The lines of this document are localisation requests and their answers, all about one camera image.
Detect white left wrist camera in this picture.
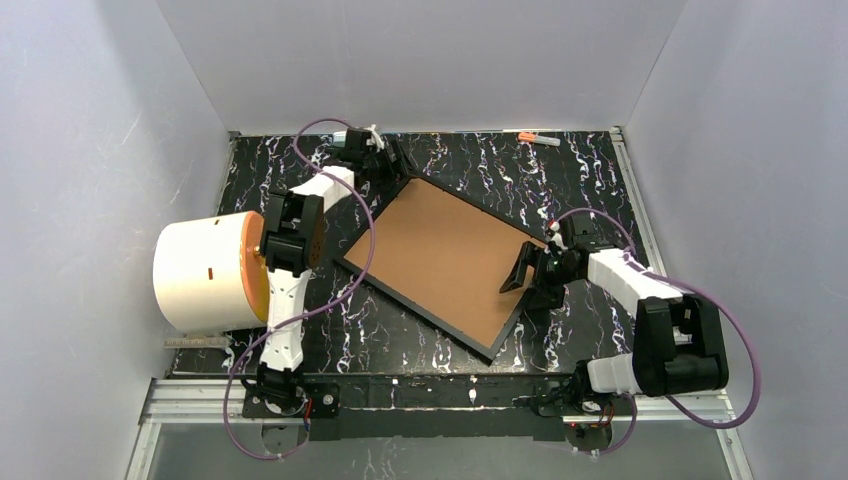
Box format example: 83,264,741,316
366,124,385,151

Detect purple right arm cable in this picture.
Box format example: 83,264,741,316
553,206,763,457

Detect white cylinder orange lid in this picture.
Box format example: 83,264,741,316
152,211,270,335

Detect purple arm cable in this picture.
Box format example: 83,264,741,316
553,206,763,457
222,117,378,463

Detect black picture frame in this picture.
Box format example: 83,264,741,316
333,170,551,364

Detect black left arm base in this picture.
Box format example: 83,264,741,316
240,364,340,420

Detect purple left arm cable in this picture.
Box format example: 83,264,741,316
222,117,378,463

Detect orange white marker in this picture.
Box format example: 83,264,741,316
517,132,561,147

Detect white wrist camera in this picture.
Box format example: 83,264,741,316
545,220,567,253
366,124,385,151

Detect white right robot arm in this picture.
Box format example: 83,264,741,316
499,208,729,401

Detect brown backing board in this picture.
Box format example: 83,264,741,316
344,178,545,350

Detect aluminium rail frame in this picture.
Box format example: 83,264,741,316
126,379,753,479

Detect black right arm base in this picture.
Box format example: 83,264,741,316
528,361,621,417

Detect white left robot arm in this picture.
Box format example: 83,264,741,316
259,127,410,373

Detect wooden ruler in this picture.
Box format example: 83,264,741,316
163,336,231,350

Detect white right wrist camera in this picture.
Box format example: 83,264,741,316
545,220,567,253

